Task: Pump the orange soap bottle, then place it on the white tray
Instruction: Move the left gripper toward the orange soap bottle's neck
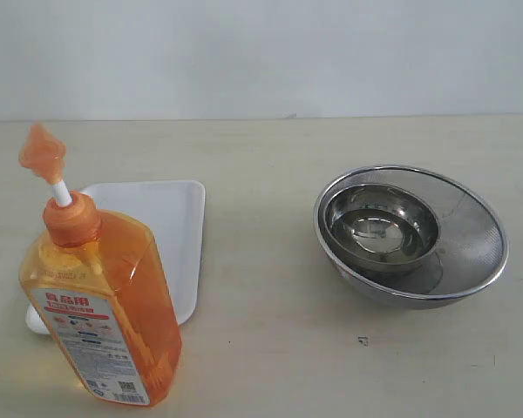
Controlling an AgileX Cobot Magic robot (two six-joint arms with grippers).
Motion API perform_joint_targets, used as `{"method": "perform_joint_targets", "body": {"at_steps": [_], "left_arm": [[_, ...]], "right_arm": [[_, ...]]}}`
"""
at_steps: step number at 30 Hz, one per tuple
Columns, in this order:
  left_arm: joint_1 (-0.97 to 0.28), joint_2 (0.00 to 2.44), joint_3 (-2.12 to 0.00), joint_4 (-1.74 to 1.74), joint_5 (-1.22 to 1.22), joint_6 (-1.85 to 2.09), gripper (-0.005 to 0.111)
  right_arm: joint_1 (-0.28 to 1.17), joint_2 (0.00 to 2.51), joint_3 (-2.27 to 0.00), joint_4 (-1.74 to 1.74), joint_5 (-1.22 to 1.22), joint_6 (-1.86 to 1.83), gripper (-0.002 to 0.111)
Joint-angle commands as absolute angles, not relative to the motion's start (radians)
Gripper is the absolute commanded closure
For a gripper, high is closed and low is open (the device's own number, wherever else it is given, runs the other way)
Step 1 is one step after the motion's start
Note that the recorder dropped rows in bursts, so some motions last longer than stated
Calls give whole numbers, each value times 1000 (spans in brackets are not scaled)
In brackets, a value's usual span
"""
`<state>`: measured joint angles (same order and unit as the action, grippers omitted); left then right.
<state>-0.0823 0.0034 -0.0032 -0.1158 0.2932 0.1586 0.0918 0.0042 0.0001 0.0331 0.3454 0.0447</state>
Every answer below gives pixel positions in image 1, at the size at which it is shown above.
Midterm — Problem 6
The steel mesh colander bowl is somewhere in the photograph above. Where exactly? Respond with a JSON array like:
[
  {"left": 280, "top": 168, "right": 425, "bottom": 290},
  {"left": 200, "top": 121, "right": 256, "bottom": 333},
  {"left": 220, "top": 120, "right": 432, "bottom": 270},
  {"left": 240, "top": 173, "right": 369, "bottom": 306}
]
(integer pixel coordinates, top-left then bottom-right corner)
[{"left": 313, "top": 165, "right": 509, "bottom": 309}]

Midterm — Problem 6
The orange pump soap bottle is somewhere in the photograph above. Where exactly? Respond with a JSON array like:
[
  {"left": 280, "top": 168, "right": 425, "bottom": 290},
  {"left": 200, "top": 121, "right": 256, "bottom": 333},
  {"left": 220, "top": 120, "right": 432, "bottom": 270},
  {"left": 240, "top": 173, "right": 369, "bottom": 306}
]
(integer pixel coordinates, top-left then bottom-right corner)
[{"left": 19, "top": 123, "right": 182, "bottom": 407}]

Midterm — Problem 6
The white rectangular plastic tray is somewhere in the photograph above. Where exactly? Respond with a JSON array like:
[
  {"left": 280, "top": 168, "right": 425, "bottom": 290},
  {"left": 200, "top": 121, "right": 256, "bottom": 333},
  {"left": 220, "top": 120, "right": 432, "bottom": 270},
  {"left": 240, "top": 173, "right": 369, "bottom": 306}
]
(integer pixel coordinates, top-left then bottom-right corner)
[{"left": 25, "top": 180, "right": 207, "bottom": 335}]

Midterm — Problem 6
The small stainless steel bowl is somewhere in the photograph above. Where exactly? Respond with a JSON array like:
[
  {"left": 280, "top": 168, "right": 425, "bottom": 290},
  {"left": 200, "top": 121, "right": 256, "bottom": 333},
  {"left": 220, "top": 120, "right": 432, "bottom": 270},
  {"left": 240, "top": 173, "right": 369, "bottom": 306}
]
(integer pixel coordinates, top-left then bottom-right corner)
[{"left": 319, "top": 183, "right": 441, "bottom": 274}]

